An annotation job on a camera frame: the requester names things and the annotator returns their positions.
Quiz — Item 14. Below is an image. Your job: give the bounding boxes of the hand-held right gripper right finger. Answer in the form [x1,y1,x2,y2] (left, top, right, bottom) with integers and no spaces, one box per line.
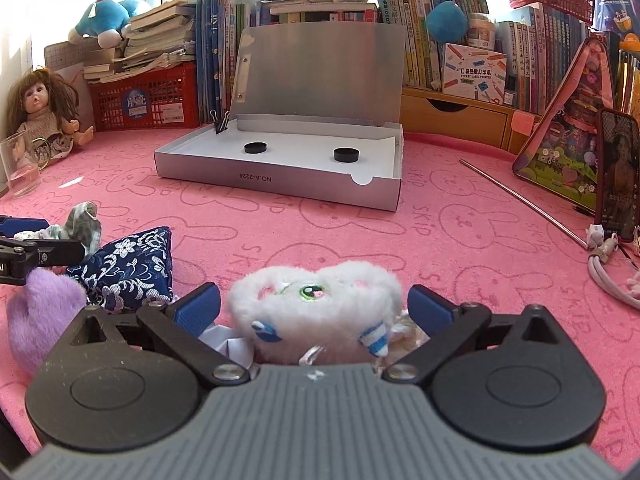
[382,284,583,386]

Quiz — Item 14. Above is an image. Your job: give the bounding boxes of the purple plush heart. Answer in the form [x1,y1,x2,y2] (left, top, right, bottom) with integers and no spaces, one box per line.
[7,267,88,376]

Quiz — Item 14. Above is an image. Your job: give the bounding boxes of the blue face mask box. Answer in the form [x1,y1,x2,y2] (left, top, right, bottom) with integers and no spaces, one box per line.
[595,0,640,51]

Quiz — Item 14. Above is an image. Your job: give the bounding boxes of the clear glass cup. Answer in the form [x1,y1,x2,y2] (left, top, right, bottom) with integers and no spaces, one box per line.
[0,130,43,198]

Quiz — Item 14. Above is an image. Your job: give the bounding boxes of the wooden drawer shelf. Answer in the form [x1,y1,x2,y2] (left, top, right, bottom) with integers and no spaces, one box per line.
[400,86,541,153]

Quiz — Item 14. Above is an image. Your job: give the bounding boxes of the grey grid board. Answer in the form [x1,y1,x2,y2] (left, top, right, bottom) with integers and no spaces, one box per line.
[44,40,88,71]

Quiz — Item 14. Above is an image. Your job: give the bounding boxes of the row of blue upright books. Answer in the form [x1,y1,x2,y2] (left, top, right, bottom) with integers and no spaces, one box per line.
[196,0,271,126]

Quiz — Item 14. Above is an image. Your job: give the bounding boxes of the blue floral fabric pouch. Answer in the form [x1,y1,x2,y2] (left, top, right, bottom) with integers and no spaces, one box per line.
[67,227,176,311]

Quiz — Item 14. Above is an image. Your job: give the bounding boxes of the label printer box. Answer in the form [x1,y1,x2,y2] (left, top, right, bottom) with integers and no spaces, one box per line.
[440,42,508,106]

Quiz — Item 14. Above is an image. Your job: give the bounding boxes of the phone with photo case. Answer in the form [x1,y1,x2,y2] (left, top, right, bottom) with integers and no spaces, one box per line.
[595,107,640,241]

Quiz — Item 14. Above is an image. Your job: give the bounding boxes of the paper crane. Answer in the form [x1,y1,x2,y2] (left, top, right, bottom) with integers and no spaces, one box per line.
[202,327,261,371]

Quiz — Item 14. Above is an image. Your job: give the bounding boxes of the grey floral fabric piece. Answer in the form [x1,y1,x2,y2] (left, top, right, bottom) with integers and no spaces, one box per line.
[15,201,102,256]

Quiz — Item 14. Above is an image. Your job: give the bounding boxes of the long-haired doll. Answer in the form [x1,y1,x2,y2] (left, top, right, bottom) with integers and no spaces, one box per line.
[4,66,95,161]

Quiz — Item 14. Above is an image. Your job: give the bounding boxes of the row of shelf books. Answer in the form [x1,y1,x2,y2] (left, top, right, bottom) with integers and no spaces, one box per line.
[372,0,601,116]

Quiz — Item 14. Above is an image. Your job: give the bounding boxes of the stack of worn books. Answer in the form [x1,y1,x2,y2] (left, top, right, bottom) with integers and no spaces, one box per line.
[82,0,197,83]

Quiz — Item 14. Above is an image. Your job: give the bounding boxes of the pink house toy box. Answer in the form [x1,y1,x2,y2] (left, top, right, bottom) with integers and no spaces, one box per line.
[512,37,621,211]

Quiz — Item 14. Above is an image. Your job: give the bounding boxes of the flat books under plush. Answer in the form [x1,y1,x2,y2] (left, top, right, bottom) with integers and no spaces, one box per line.
[270,1,379,25]

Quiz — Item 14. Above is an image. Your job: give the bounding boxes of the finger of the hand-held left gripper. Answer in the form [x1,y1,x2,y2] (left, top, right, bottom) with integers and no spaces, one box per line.
[0,237,86,286]
[0,216,51,235]

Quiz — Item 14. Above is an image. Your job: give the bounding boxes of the pink bunny print mat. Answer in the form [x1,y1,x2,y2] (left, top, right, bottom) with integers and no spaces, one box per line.
[0,122,640,461]

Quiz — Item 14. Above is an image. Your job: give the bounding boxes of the red crate with blue label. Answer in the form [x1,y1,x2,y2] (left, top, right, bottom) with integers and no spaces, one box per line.
[89,62,201,132]

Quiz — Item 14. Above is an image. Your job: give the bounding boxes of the white cable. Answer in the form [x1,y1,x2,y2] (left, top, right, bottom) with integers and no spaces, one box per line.
[587,252,640,311]
[459,158,591,250]

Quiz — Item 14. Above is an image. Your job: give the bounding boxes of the large blue cat plush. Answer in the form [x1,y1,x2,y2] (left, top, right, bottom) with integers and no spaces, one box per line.
[397,0,501,43]

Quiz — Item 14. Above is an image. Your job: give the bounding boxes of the grey cardboard box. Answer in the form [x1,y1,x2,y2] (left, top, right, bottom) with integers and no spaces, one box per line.
[154,22,407,210]

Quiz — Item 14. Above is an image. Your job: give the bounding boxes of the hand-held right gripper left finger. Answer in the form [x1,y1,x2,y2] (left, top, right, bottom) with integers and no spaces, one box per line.
[55,282,251,388]

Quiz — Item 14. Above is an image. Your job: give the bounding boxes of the white plush toy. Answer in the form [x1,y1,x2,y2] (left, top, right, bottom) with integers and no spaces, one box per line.
[227,260,406,366]

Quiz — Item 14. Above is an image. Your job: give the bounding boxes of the gold rimmed round mirror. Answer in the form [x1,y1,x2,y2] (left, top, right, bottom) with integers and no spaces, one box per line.
[30,137,54,168]

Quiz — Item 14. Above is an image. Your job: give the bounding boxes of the small blue cat plush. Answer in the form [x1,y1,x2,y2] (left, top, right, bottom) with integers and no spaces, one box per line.
[67,0,151,50]

